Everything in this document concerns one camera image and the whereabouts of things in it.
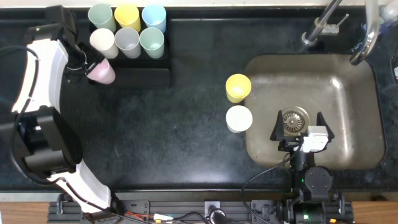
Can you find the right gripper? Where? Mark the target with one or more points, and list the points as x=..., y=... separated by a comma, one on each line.
x=283, y=147

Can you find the white cup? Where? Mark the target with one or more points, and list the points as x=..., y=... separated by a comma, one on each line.
x=238, y=119
x=102, y=42

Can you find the yellow cup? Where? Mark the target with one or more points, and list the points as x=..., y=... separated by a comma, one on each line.
x=238, y=88
x=127, y=17

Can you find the pink cup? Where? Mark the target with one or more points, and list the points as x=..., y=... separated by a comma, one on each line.
x=104, y=74

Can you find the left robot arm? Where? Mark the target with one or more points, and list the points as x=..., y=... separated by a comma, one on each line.
x=46, y=68

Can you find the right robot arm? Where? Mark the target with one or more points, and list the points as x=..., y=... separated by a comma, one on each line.
x=317, y=180

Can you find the steel sink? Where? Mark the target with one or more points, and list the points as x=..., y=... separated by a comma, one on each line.
x=342, y=93

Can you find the steel tap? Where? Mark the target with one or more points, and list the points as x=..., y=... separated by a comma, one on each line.
x=320, y=22

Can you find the black tray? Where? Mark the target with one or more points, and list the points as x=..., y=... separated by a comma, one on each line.
x=146, y=74

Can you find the green cup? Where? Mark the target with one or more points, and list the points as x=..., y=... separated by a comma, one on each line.
x=151, y=42
x=101, y=17

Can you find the blue cup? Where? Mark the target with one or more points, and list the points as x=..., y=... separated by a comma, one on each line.
x=154, y=17

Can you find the grey cup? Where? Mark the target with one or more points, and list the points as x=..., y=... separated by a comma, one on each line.
x=127, y=42

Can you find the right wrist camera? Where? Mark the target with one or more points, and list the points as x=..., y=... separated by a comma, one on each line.
x=315, y=138

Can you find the mounting rail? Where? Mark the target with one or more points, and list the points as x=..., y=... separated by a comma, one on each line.
x=174, y=207

